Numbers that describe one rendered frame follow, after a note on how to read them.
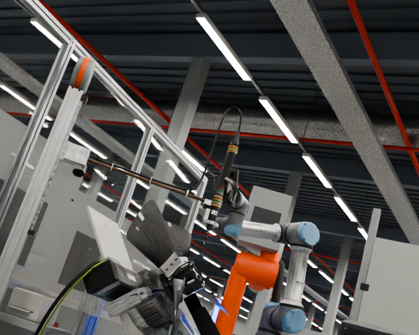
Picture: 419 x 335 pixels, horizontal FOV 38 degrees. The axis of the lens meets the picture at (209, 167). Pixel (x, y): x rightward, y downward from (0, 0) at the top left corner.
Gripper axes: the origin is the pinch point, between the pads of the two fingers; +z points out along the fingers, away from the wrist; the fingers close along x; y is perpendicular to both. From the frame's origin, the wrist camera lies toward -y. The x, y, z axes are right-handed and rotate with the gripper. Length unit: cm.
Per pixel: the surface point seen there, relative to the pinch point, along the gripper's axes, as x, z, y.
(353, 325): -62, -32, 43
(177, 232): 15.0, -6.2, 26.4
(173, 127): 365, -571, -251
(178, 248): 9.1, 0.5, 34.2
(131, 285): 6, 35, 57
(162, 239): 6.1, 22.1, 36.0
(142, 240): 9, 31, 40
